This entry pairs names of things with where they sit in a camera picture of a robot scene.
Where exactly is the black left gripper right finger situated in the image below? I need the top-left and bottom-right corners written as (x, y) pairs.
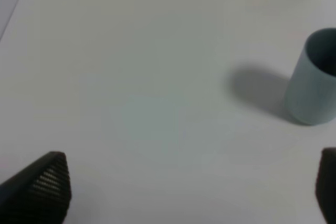
top-left (315, 147), bottom-right (335, 224)

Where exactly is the teal plastic cup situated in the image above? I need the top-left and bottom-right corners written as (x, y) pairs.
top-left (285, 28), bottom-right (335, 125)

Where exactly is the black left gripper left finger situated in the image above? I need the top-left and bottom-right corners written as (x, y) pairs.
top-left (1, 151), bottom-right (72, 223)

